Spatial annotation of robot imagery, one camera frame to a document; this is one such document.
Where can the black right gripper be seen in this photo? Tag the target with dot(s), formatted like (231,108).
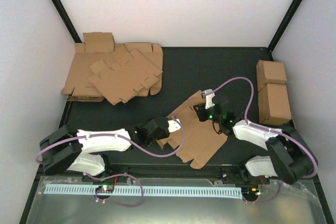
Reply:
(200,113)

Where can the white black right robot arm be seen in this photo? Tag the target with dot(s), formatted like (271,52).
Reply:
(288,157)

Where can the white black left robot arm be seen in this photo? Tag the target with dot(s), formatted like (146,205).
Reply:
(69,148)

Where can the folded cardboard box front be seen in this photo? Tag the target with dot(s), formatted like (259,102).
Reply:
(273,103)

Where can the small folded cardboard box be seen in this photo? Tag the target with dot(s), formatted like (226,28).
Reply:
(99,42)

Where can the loose top cardboard blank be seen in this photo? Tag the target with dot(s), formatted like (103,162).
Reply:
(123,75)

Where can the stack of flat cardboard blanks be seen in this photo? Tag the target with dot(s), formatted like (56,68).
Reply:
(79,88)

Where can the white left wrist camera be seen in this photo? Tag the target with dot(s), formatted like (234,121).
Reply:
(174,125)

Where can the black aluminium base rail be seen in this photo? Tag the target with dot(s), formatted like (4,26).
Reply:
(226,173)

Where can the light blue slotted cable duct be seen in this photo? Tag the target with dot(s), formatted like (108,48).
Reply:
(147,191)

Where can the metal base plate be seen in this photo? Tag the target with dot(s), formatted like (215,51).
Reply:
(275,202)

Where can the black right corner frame post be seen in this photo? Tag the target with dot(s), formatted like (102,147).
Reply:
(284,24)

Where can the black corner frame post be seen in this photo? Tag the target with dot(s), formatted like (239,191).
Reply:
(66,20)
(284,24)

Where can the black left corner frame post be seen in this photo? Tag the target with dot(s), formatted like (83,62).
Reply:
(66,20)

